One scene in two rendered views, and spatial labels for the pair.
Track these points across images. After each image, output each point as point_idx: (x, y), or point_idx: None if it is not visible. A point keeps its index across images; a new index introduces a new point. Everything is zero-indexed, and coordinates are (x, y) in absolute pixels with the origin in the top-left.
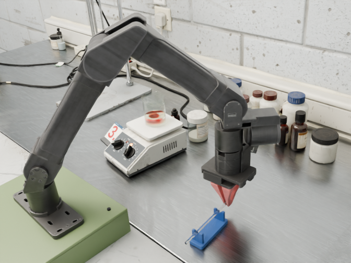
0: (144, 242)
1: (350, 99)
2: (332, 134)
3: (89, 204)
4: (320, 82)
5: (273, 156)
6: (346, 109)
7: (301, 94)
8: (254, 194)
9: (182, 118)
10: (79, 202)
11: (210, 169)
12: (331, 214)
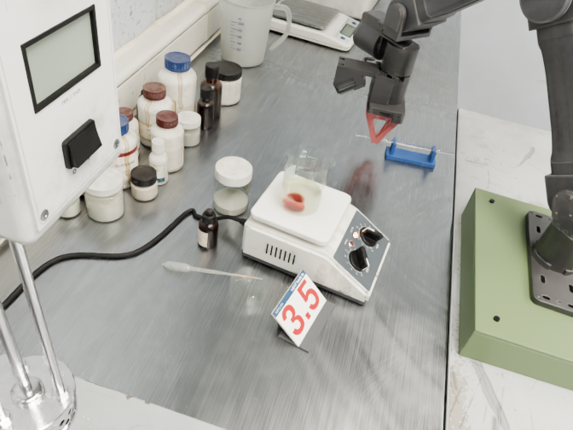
0: (464, 199)
1: (152, 35)
2: (223, 63)
3: (503, 223)
4: (119, 41)
5: (242, 130)
6: (164, 47)
7: (173, 54)
8: (328, 138)
9: (162, 245)
10: (509, 234)
11: (402, 107)
12: (321, 95)
